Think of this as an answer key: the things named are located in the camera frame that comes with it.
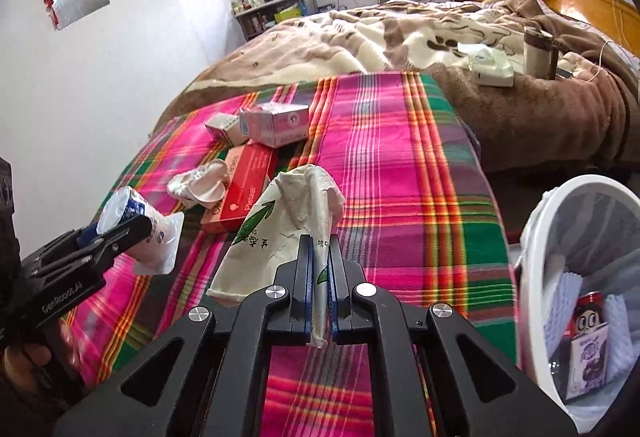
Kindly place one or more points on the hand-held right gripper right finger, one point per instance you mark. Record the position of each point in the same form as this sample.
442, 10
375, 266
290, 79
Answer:
334, 302

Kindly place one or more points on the purple drink carton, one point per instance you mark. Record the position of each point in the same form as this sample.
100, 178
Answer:
590, 357

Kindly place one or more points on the cluttered shelf rack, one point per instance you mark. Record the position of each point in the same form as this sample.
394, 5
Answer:
260, 14

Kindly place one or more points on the green box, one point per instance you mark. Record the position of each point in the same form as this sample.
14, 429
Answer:
287, 13

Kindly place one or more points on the white foam net sleeve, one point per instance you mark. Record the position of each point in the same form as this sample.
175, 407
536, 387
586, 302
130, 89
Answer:
562, 312
622, 327

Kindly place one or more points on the red cartoon drink can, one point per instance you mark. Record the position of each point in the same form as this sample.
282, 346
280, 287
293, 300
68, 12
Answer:
587, 312

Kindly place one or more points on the flat red box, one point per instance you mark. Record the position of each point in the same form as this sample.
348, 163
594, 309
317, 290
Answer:
245, 192

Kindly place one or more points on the white blue plastic pouch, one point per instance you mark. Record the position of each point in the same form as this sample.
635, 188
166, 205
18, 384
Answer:
161, 248

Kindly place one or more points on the beige paper bag leaf print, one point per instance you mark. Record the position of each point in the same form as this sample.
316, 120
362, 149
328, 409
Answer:
280, 217

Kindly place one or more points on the red hanging ornament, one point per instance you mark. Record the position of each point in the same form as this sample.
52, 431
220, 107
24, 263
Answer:
50, 9

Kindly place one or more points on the brown cream patterned blanket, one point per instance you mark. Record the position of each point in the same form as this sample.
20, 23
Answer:
360, 37

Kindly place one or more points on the white round waste bin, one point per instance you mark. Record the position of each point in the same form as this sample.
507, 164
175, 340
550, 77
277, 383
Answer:
527, 317

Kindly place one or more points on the pink cardboard box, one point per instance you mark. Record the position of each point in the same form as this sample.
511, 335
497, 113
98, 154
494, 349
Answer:
275, 124

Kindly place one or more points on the pink green plaid cloth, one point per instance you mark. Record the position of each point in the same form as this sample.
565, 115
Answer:
400, 192

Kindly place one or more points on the small white carton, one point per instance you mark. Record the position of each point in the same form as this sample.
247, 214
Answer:
222, 127

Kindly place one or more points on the smartphone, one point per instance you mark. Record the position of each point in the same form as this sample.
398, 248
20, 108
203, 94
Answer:
565, 72

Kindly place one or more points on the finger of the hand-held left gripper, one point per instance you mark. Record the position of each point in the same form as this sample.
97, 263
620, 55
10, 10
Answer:
120, 239
87, 235

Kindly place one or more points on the person's left hand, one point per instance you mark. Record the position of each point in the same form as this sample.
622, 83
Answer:
27, 362

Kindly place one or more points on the white tissue box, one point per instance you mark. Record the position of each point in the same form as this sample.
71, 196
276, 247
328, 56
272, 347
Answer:
492, 73

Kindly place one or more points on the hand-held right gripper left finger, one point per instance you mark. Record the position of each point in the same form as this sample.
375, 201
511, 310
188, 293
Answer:
309, 287

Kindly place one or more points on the crumpled white paper cup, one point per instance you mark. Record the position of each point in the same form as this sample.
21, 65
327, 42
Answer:
200, 184

